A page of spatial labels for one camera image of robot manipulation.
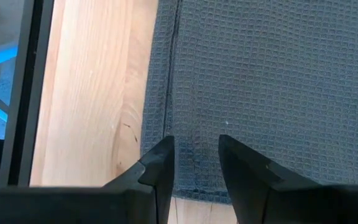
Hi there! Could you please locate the black metal table frame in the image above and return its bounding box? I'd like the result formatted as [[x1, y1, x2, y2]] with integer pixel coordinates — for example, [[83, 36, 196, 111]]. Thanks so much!
[[0, 0, 55, 188]]

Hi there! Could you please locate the dark grey waffle towel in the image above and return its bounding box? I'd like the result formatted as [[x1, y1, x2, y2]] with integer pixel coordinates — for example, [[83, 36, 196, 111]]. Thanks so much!
[[140, 0, 358, 205]]

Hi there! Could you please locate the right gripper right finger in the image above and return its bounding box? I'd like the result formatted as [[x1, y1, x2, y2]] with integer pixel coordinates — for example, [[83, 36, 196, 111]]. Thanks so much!
[[218, 134, 320, 224]]

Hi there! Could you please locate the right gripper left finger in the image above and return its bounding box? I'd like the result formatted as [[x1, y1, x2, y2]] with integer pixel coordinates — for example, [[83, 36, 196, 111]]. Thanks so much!
[[103, 135, 176, 224]]

